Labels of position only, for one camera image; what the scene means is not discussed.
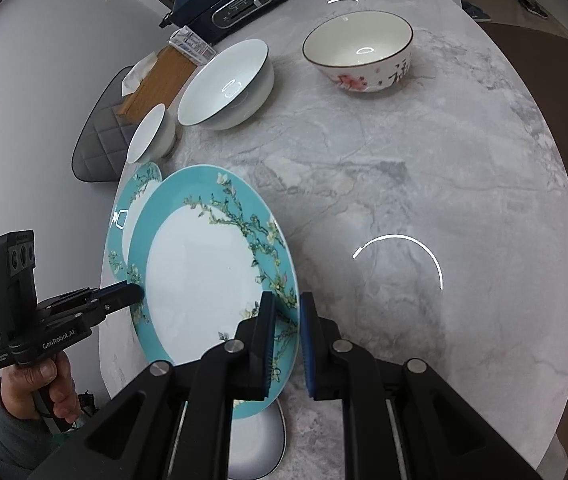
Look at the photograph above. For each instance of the small teal floral plate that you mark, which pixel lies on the small teal floral plate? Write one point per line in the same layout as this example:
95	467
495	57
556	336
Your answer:
139	182

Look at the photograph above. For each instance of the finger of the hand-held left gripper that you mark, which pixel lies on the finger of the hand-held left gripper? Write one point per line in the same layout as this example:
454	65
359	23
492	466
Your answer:
119	297

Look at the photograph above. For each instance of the white chair seat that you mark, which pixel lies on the white chair seat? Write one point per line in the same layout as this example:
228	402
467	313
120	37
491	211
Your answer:
259	447

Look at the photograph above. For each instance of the person's left hand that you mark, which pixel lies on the person's left hand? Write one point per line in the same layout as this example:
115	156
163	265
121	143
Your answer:
39	377

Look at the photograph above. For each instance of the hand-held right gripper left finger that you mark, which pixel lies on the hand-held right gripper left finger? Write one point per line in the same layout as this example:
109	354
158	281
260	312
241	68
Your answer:
266	345

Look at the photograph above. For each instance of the brown rug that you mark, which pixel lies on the brown rug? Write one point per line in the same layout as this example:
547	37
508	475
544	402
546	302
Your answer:
553	60

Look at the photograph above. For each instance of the large white bowl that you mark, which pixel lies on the large white bowl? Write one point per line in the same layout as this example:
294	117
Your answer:
224	87

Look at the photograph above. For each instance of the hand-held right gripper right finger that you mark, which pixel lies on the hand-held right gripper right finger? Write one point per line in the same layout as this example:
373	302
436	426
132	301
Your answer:
308	345

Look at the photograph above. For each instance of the small white bowl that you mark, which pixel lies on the small white bowl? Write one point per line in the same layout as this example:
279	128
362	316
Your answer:
151	132

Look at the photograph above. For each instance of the wooden tissue box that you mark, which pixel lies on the wooden tissue box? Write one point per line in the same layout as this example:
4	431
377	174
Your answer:
161	80

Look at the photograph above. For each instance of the brown-rimmed floral bowl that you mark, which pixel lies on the brown-rimmed floral bowl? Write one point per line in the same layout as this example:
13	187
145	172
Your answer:
358	45

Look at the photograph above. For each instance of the large teal floral plate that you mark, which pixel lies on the large teal floral plate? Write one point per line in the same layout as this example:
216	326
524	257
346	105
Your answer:
199	270

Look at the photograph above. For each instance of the small tissue packet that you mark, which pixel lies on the small tissue packet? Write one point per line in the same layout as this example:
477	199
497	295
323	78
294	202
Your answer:
191	45

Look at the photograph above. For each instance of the white tissue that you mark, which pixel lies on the white tissue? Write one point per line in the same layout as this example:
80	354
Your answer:
136	75

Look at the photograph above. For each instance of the person's left forearm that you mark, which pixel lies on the person's left forearm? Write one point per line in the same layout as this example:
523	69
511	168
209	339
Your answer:
9	440

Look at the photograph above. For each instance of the grey quilted chair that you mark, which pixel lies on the grey quilted chair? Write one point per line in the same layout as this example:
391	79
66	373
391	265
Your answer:
101	130

